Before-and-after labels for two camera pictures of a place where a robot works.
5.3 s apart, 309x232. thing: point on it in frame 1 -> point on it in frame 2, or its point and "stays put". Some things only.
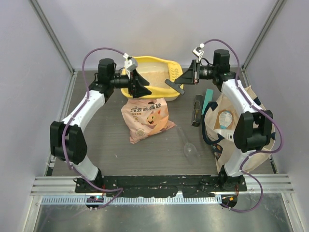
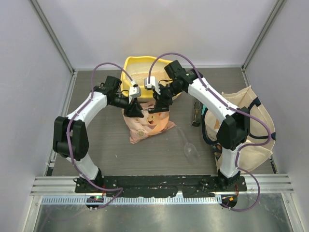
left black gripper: [136, 89] -> [134, 109]
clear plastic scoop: [190, 151] stays put
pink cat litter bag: [143, 117] stays put
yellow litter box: [154, 71] stays put
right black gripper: [192, 75] -> [161, 101]
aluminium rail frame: [64, 185] stays put
